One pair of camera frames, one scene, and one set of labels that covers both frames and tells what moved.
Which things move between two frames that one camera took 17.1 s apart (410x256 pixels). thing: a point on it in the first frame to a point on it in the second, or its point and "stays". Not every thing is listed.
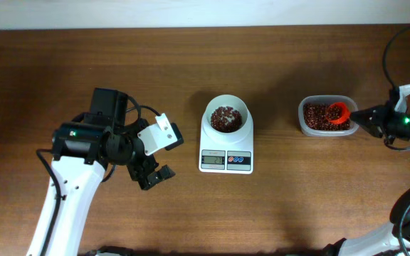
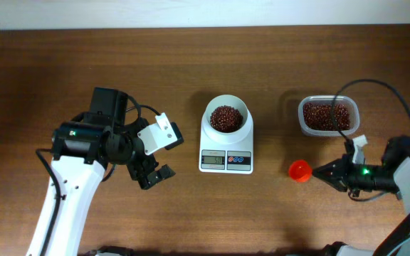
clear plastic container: (327, 115) stays
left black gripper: (139, 173) stays
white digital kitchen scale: (215, 156) stays
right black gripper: (383, 119) to (346, 174)
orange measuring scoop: (338, 113) to (300, 171)
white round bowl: (227, 115) stays
